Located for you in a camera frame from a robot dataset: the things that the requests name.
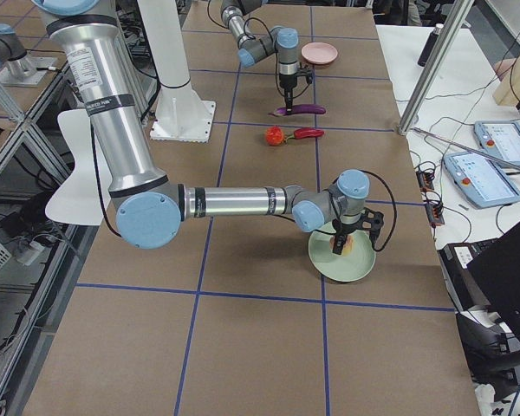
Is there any pink plate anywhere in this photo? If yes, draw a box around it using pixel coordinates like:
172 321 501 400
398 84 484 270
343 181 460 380
301 42 339 65

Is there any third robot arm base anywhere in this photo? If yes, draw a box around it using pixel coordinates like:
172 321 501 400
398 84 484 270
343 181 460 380
0 23 57 87

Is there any teach pendant near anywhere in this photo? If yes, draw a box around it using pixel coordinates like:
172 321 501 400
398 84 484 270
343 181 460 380
444 152 520 209

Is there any peach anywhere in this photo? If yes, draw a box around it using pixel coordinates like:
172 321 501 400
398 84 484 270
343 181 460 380
329 234 354 256

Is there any green plate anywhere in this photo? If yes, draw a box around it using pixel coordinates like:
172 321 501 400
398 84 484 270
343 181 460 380
308 223 376 283

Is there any white chair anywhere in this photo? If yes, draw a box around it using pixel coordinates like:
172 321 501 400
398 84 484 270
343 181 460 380
45 109 112 226

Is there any red pomegranate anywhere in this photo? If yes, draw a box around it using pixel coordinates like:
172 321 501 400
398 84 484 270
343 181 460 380
264 126 286 146

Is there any teach pendant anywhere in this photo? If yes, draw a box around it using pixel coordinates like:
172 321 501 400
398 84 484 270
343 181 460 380
444 152 520 209
474 120 520 166

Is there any black laptop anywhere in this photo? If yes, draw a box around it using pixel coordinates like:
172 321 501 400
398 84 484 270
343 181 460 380
437 214 520 348

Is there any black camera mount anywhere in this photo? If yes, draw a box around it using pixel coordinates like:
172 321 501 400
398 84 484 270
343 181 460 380
296 62 314 85
361 207 384 245

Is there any red chili pepper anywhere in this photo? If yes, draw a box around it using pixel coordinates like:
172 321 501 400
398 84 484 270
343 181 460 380
286 127 325 140

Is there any aluminium frame post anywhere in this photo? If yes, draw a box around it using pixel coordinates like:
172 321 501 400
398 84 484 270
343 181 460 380
397 0 474 136

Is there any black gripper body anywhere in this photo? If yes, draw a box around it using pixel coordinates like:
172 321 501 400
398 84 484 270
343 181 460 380
335 208 366 237
278 73 298 94

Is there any purple eggplant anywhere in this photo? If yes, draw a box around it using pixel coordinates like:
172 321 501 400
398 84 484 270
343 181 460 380
270 104 326 117

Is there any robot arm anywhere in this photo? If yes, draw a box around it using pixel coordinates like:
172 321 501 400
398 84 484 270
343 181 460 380
220 1 301 115
38 1 369 253

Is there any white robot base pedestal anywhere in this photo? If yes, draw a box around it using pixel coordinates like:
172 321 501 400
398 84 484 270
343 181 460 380
138 0 216 143

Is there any black bottle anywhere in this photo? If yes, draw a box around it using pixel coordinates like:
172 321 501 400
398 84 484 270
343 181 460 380
417 23 444 67

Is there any teach pendant far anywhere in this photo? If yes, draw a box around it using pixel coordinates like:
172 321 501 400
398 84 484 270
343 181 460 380
474 120 520 166

